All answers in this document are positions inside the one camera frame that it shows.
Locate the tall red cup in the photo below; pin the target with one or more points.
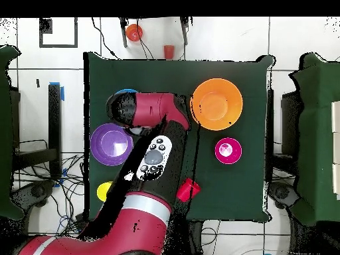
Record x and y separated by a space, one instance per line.
187 191

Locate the purple bowl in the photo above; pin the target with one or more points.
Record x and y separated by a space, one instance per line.
111 144

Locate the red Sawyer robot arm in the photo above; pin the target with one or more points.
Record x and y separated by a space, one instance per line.
148 109

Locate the large orange bowl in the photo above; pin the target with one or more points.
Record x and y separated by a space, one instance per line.
216 105

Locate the small crimson bowl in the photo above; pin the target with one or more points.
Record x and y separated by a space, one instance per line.
233 155

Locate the light blue bowl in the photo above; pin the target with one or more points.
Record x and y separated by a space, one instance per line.
127 91

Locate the dark green tablecloth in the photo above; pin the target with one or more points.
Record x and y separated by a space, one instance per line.
172 74

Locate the yellow cup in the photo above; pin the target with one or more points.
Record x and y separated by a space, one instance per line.
103 191

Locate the orange-red cup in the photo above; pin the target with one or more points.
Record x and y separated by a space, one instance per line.
169 51

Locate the small orange bowl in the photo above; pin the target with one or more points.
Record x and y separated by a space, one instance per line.
134 32

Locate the blue tape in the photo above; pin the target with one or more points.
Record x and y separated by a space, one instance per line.
62 93

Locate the green cloth covered table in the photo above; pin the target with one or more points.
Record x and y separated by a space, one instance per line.
318 132
5 132

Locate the white boxes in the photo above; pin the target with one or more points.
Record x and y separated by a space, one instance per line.
336 119

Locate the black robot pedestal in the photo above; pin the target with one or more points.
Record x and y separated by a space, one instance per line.
183 239

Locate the black metal table frame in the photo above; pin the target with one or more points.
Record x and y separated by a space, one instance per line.
54 119
270 119

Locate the black square frame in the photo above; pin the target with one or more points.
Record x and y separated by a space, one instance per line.
45 26

